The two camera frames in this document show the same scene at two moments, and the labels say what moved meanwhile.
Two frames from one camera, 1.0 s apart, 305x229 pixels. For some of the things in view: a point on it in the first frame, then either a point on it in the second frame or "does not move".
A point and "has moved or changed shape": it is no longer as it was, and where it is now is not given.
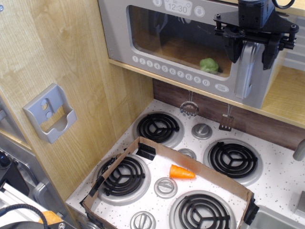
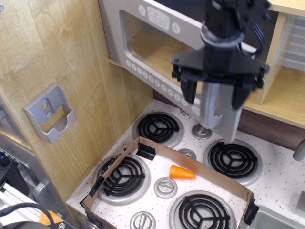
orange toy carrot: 177,171 does not move
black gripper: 258,21 to 220,60
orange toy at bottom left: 50,218 does not move
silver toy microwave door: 179,39 has moved or changed shape
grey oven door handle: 39,193 does not move
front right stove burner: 202,210 does not move
